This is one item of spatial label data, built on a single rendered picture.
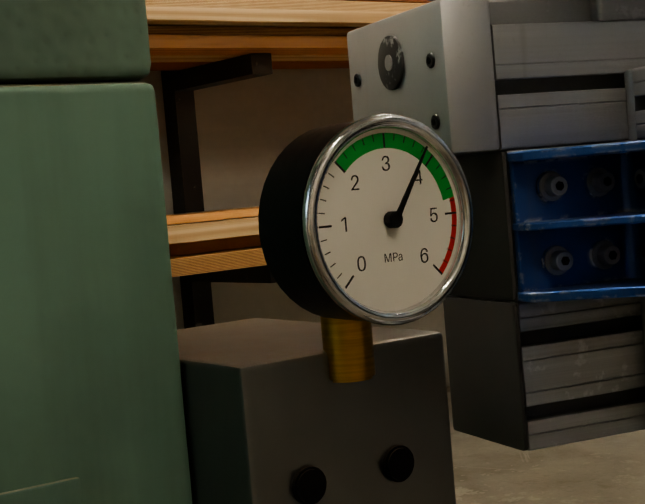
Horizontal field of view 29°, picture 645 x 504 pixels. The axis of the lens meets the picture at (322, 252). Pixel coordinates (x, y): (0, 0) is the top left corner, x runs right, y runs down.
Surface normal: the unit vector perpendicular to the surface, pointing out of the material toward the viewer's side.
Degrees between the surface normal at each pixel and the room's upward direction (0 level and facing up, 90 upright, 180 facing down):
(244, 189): 90
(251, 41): 90
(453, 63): 90
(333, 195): 90
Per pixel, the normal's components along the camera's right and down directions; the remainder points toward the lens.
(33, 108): 0.57, 0.00
